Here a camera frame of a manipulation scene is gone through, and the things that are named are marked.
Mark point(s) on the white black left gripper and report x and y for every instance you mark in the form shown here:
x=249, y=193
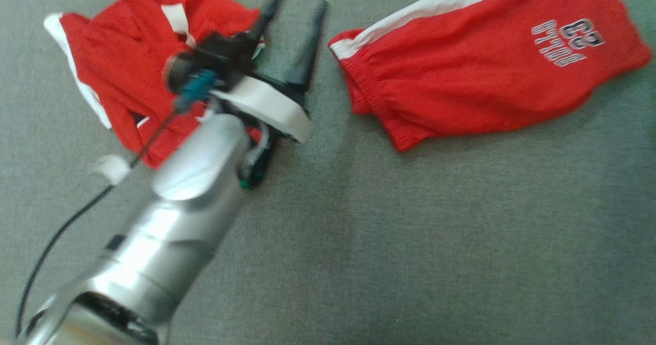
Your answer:
x=271, y=109

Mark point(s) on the red white basketball jersey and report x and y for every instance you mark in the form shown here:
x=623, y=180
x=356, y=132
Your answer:
x=118, y=53

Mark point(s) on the red white sports shorts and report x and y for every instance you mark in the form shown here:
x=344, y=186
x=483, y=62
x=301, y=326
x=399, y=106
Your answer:
x=461, y=78

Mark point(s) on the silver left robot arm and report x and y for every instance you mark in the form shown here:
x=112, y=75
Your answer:
x=169, y=222

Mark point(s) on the grey fabric sofa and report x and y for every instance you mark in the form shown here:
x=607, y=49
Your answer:
x=410, y=258

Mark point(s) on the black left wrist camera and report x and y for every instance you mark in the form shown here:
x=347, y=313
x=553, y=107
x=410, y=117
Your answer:
x=220, y=53

